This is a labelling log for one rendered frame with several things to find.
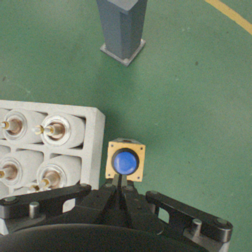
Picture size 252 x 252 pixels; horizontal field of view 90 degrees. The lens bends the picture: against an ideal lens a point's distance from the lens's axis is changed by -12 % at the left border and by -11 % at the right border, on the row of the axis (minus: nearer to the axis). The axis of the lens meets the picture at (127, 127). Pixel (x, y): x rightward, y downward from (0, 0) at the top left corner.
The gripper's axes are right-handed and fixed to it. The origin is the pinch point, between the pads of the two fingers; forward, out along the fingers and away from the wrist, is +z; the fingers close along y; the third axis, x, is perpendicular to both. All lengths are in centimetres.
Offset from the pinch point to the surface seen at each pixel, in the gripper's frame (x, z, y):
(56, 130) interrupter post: 4.5, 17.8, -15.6
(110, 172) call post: -2.1, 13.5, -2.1
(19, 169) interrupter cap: -6.5, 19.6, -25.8
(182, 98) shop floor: 23, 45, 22
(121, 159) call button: 0.9, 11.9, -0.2
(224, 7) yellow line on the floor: 77, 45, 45
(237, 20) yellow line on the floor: 71, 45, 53
